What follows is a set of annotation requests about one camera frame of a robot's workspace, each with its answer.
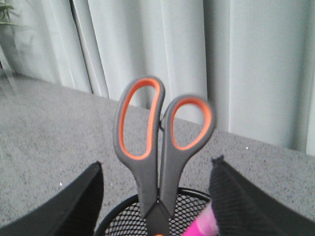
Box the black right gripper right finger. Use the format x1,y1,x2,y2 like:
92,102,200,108
209,156,315,236

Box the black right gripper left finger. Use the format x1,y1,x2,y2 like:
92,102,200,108
0,162,104,236

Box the pink highlighter pen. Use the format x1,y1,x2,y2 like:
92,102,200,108
182,203,219,236

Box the grey and orange scissors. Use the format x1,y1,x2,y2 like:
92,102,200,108
113,77,215,236

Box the black mesh pen bin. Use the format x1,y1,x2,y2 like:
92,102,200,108
94,188,210,236

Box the grey curtain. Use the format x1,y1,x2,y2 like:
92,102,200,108
0,0,315,155

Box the green plant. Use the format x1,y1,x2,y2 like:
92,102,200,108
0,1,18,26

